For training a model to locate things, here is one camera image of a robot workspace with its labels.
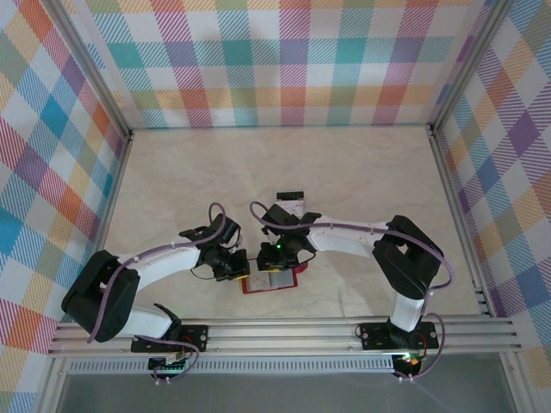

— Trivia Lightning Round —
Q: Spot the controller board with green lights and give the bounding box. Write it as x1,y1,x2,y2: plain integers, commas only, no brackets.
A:
148,352,190,374
394,350,425,372

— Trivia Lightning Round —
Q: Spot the aluminium frame leg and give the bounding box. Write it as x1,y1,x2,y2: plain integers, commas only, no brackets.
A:
501,352,533,413
37,356,70,413

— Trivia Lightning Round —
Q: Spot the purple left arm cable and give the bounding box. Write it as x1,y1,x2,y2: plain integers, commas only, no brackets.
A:
87,201,228,384

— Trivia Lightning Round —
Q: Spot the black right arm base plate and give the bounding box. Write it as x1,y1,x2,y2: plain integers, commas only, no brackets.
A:
358,321,441,350

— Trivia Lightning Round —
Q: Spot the slotted grey cable duct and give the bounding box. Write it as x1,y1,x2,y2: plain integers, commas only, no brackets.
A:
66,359,398,376

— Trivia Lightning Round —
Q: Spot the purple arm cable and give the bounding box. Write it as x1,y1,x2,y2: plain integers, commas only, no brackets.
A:
87,201,228,384
250,200,457,383

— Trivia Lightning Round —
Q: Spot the aluminium frame post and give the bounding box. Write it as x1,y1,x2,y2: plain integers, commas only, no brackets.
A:
428,0,517,134
40,0,134,141

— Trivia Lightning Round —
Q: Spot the aluminium mounting rail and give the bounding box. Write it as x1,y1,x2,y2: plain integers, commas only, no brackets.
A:
46,312,523,359

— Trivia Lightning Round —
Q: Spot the aluminium table side rail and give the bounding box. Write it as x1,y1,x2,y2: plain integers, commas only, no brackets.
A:
425,124,496,319
72,128,137,324

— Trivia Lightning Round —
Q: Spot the white card pink print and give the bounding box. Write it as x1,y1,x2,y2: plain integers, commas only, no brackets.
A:
275,198,307,217

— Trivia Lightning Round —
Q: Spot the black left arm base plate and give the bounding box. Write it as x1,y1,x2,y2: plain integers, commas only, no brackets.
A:
130,324,211,354

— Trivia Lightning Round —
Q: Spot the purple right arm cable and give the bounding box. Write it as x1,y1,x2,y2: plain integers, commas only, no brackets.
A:
250,200,457,383

